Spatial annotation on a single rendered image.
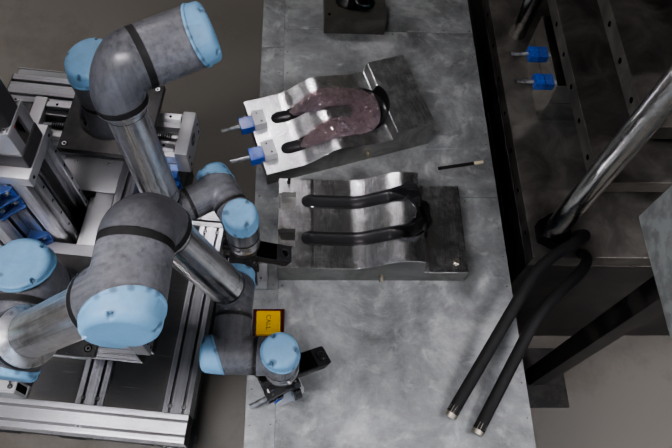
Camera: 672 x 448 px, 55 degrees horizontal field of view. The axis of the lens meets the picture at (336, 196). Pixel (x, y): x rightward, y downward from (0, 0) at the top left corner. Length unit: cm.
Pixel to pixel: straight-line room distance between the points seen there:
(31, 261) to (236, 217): 40
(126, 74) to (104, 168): 66
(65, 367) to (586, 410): 185
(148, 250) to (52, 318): 22
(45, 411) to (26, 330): 118
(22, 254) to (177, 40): 51
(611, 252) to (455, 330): 53
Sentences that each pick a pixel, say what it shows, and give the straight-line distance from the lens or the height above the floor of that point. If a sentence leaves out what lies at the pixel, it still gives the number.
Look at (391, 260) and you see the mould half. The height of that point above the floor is 92.
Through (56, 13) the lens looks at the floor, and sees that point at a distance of 353.
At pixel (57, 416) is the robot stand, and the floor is 23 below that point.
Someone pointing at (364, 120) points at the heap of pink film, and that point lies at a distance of 188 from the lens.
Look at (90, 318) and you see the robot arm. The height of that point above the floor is 156.
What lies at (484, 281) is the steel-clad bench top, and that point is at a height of 80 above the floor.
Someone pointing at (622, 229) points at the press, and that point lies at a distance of 205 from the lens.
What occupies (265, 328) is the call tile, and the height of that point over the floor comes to 84.
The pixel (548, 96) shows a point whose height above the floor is 89.
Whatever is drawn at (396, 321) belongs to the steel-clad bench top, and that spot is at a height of 80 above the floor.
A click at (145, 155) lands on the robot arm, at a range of 129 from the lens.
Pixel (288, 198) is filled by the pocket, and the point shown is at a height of 86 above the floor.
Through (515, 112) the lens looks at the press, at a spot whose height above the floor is 78.
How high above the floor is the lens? 244
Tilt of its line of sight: 62 degrees down
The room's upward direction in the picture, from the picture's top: 7 degrees clockwise
